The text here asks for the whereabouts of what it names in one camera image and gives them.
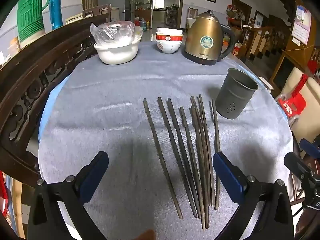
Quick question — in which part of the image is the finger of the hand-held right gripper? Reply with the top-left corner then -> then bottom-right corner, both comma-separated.
299,138 -> 320,158
284,152 -> 320,193

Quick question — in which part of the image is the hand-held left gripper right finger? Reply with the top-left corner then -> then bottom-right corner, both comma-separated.
212,152 -> 294,240

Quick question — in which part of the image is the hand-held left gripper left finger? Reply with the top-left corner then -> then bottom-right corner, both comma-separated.
28,151 -> 109,240

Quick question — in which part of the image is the row of dark chopsticks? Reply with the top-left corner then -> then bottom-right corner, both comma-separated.
142,94 -> 221,230

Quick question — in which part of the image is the grey metal perforated cup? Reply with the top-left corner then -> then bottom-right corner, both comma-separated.
215,68 -> 259,119

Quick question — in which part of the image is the cream chair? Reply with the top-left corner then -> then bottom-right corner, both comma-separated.
282,67 -> 320,140

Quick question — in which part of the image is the red plastic stool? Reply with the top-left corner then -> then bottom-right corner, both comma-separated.
276,90 -> 307,118

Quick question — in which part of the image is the grey tablecloth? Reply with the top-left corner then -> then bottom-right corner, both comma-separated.
37,40 -> 294,240

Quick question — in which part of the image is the red hanging ornament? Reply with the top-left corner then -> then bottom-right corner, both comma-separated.
291,74 -> 308,100

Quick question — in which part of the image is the blue table cover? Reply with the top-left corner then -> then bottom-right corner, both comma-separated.
38,64 -> 292,145

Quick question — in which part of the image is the wooden stair railing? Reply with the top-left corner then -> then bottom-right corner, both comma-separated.
244,25 -> 288,63

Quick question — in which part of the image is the dark carved wooden chair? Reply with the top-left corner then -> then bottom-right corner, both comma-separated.
0,4 -> 112,188

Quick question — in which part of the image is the white plastic basin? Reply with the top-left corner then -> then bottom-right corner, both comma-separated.
94,36 -> 140,65

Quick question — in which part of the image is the gold electric kettle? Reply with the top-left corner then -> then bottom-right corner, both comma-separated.
184,10 -> 236,66

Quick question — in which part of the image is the white bowl with red emblem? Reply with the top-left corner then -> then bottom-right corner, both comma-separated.
156,40 -> 182,54

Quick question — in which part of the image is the clear plastic bag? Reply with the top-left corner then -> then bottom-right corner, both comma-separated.
90,21 -> 136,47

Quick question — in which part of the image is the red banded porcelain bowl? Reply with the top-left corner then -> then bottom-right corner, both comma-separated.
156,34 -> 184,43

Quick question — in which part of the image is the plain white porcelain bowl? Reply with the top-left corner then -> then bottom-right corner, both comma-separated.
156,27 -> 184,37

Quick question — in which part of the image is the cream metal cabinet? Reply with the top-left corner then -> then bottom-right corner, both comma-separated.
100,6 -> 120,23

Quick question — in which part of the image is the metal kitchen rack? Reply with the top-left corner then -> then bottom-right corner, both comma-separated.
166,4 -> 178,28

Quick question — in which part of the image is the blue thermos flask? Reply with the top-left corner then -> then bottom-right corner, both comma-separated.
49,0 -> 64,30

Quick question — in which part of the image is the green ribbed thermos jug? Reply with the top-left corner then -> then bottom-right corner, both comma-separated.
16,0 -> 52,49

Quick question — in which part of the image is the wooden display shelf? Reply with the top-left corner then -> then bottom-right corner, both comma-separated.
132,0 -> 152,18

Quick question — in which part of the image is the wall calendar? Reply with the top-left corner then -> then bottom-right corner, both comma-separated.
291,5 -> 312,46

